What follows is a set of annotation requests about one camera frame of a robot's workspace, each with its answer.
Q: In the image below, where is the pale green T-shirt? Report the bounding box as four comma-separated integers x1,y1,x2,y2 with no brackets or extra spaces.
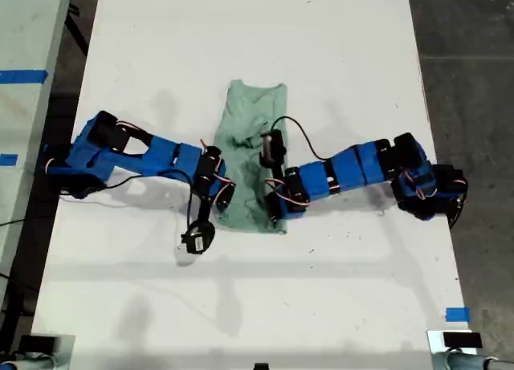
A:
212,79,289,235

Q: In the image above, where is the square blue tape piece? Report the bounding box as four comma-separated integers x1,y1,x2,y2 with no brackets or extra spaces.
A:
445,307,471,323

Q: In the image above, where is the small black box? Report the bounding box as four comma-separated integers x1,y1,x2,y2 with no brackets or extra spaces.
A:
443,331,483,349
18,335,57,353

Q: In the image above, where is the long blue tape strip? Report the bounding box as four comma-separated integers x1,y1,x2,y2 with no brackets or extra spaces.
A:
0,68,50,84

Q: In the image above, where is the grey-green tube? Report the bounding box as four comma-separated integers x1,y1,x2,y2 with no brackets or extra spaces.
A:
0,356,55,370
431,350,514,370

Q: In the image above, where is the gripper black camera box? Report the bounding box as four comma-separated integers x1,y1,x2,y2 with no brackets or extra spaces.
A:
259,128,288,167
180,220,216,256

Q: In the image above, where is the black base power cable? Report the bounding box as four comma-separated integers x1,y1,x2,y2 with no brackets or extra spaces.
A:
448,191,470,230

